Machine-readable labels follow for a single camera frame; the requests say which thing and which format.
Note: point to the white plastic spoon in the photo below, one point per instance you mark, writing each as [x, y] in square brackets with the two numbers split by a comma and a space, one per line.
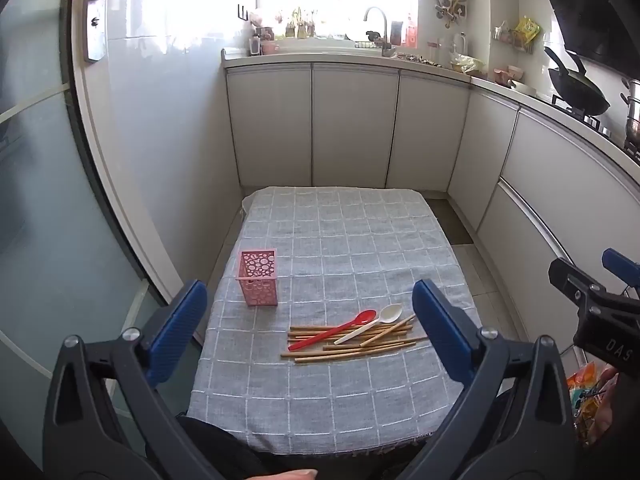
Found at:
[391, 314]

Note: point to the black range hood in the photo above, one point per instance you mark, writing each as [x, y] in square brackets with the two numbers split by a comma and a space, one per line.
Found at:
[590, 5]

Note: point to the chrome sink faucet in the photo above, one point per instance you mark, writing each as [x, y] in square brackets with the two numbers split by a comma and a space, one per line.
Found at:
[385, 25]

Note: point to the red plastic spoon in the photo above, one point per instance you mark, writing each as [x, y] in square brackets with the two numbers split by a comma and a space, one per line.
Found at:
[367, 317]

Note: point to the black wok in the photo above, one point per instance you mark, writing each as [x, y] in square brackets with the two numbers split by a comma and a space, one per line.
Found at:
[577, 90]

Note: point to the white kitchen cabinets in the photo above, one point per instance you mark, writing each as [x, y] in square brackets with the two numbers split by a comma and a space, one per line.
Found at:
[355, 125]

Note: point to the gas stove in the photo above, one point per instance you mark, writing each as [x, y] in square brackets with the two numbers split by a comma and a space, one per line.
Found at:
[595, 122]

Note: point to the clear water jug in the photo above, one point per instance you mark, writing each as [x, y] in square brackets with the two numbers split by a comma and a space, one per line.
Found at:
[461, 46]

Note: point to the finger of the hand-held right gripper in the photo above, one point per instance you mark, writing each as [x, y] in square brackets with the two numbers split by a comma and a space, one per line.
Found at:
[575, 280]
[622, 265]

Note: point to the silver door lock plate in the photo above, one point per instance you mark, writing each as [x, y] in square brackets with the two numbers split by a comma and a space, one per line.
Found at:
[95, 30]

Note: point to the person's right forearm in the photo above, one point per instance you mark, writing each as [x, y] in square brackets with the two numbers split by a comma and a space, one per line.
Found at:
[629, 425]

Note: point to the frosted glass door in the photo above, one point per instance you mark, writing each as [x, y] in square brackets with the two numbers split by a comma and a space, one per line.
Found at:
[40, 210]

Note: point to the pile of wooden chopsticks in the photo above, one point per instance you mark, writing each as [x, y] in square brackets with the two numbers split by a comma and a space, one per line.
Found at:
[340, 351]

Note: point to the person's dark clothing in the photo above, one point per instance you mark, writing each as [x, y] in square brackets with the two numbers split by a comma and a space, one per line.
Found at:
[225, 452]

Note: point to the red bottle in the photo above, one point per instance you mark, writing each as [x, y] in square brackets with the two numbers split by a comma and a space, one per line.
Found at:
[411, 30]

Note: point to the steel cooking pot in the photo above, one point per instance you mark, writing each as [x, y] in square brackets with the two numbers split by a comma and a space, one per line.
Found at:
[632, 115]

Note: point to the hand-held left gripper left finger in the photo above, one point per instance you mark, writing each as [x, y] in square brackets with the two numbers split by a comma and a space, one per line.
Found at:
[182, 325]

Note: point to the pink cup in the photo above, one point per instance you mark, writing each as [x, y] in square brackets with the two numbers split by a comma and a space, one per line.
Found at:
[270, 48]

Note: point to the pink perforated utensil holder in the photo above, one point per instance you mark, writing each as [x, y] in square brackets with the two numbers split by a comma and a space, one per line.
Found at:
[257, 280]

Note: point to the yellow snack bag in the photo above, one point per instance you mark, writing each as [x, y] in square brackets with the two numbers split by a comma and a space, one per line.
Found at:
[527, 29]

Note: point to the grey checked tablecloth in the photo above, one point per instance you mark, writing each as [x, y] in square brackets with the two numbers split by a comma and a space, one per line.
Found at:
[340, 240]

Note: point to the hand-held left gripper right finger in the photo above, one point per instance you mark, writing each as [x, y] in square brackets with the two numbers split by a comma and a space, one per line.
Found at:
[440, 330]

